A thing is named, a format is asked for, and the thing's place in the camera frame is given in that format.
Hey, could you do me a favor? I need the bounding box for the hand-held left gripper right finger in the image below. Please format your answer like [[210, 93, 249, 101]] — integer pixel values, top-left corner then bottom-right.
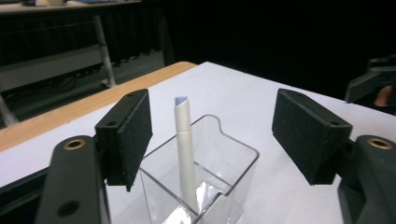
[[271, 88, 354, 187]]

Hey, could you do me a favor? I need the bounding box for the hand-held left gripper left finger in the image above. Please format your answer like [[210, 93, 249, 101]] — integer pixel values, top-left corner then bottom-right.
[[94, 88, 154, 192]]

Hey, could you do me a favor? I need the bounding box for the clear plastic pen holder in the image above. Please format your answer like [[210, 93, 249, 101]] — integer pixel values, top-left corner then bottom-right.
[[138, 114, 261, 224]]

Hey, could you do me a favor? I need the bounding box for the white pen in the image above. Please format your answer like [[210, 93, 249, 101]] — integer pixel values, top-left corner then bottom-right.
[[173, 95, 201, 213]]

